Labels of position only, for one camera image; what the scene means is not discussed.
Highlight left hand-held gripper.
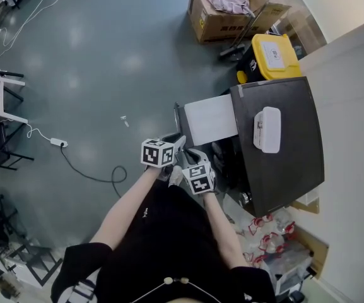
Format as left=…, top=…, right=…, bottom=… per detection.
left=140, top=133, right=187, bottom=169

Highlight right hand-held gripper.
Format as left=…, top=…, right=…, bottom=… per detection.
left=181, top=148, right=216, bottom=196

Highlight white detergent drawer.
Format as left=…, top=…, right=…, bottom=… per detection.
left=173, top=93, right=240, bottom=147

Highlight person's right forearm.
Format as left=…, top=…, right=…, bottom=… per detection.
left=202, top=191, right=249, bottom=270

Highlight person's left forearm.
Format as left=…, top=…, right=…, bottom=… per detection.
left=89, top=166, right=164, bottom=251

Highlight dark grey washing machine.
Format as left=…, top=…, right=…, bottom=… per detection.
left=211, top=76, right=326, bottom=218

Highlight person's white shoe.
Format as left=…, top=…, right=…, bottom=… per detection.
left=168, top=165, right=184, bottom=188

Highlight white rectangular plastic box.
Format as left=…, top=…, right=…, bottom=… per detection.
left=252, top=106, right=281, bottom=154

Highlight person's black clothing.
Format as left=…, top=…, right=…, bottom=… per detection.
left=50, top=179, right=278, bottom=303

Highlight clear bags with red print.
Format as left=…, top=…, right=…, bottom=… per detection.
left=231, top=211, right=312, bottom=273

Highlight large cardboard box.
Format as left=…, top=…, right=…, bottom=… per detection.
left=187, top=0, right=292, bottom=45

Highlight black bin with yellow lid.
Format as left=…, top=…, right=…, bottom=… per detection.
left=236, top=33, right=303, bottom=85

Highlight black power cable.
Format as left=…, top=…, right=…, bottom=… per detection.
left=59, top=145, right=128, bottom=199

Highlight long-handled floor squeegee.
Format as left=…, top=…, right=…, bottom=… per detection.
left=218, top=0, right=270, bottom=60

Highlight short white cable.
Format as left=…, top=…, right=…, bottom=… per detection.
left=26, top=123, right=53, bottom=142

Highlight black metal rack frame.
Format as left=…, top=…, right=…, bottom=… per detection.
left=0, top=237, right=64, bottom=288

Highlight long white extension cable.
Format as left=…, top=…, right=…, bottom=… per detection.
left=0, top=0, right=75, bottom=59

